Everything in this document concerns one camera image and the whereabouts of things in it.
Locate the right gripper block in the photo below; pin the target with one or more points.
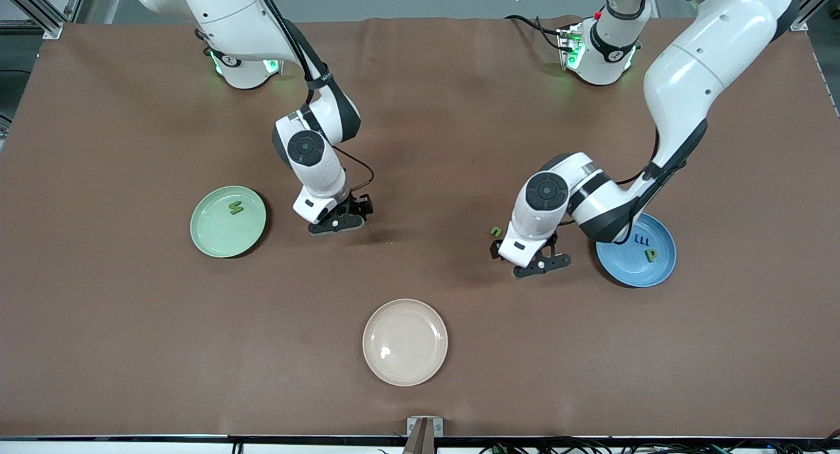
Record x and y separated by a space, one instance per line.
358 206

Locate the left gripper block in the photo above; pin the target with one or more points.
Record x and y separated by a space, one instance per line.
494 249

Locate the blue letter m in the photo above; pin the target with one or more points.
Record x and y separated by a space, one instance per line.
641 243

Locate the green letter p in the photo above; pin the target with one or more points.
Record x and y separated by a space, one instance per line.
650 254

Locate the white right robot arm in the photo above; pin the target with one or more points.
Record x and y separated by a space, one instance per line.
223 14

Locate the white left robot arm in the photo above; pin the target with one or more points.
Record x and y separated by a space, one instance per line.
709 67

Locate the brown table cover sheet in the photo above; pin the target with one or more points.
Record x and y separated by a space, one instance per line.
420 178

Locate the beige plate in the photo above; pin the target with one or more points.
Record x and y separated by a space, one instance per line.
405 342

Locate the light green plate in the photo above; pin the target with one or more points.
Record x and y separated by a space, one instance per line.
220 234

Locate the blue plate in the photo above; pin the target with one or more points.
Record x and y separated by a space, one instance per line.
646 273

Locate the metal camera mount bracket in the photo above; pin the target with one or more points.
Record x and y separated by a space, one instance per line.
424 428

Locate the white table edge rail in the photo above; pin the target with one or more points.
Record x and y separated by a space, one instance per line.
131 446

